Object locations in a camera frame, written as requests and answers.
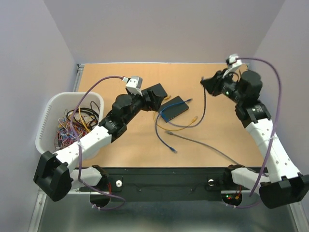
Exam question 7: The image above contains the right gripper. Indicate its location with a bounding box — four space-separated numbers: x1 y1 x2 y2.
200 67 245 104

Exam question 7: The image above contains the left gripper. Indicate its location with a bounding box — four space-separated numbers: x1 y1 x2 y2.
124 89 164 125

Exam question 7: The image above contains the blue ethernet cable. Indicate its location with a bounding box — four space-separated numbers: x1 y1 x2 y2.
154 77 207 153

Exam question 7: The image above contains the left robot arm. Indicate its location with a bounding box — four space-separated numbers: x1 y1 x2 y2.
34 84 167 202

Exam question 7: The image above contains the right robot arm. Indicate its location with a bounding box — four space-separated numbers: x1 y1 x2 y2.
200 71 309 209

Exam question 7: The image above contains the white plastic bin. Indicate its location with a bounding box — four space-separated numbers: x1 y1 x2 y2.
35 92 104 154

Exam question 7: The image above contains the far black network switch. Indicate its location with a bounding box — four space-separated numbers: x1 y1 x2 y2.
143 83 168 102

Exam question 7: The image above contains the black network switch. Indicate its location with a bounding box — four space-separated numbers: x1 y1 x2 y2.
143 83 168 102
158 96 189 122

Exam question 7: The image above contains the yellow ethernet cable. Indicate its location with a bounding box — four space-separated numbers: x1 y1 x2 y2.
153 96 198 132

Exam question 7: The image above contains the near black network switch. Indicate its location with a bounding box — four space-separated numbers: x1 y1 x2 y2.
158 96 189 122

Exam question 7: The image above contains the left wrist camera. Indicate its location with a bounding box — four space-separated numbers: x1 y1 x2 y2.
122 76 143 96

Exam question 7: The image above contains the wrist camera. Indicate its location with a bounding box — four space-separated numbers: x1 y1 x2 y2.
226 54 242 73
122 76 143 96

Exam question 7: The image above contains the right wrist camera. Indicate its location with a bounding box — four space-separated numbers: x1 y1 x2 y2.
226 54 242 73

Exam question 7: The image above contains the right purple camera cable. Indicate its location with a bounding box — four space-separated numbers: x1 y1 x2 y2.
224 57 283 209

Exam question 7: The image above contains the purple camera cable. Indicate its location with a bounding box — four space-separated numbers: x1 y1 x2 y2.
71 75 126 211
224 57 283 209

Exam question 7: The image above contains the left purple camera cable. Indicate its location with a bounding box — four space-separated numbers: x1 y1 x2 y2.
71 75 126 211

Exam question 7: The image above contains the grey ethernet cable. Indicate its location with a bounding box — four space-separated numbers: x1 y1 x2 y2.
165 130 268 177

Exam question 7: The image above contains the tangled wire bundle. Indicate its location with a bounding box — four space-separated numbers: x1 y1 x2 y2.
53 100 101 149

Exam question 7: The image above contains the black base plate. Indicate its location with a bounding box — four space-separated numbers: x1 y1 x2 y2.
67 166 252 203

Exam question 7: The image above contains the aluminium frame rail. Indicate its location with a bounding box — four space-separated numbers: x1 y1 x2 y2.
28 64 301 232

